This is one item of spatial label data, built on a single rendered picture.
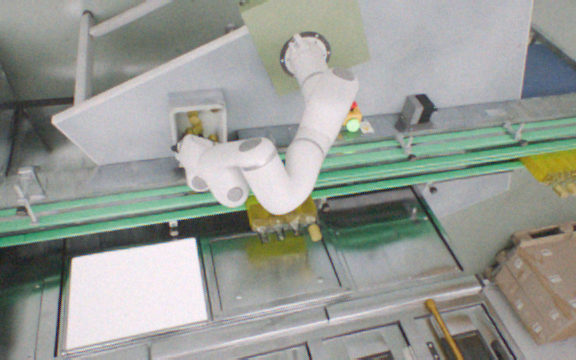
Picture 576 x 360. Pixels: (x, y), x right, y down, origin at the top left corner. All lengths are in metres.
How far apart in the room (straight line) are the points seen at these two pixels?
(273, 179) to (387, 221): 0.96
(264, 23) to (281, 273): 0.81
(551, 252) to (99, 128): 4.62
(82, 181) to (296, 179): 0.87
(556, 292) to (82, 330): 4.33
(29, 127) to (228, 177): 1.40
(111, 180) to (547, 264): 4.41
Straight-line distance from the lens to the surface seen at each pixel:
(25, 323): 1.62
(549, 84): 2.35
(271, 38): 1.31
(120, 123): 1.53
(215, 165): 0.93
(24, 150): 2.12
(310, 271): 1.55
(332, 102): 0.98
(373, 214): 1.80
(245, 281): 1.51
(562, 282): 5.14
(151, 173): 1.58
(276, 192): 0.91
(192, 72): 1.42
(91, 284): 1.58
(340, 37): 1.36
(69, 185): 1.61
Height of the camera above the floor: 1.94
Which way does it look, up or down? 40 degrees down
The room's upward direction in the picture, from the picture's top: 160 degrees clockwise
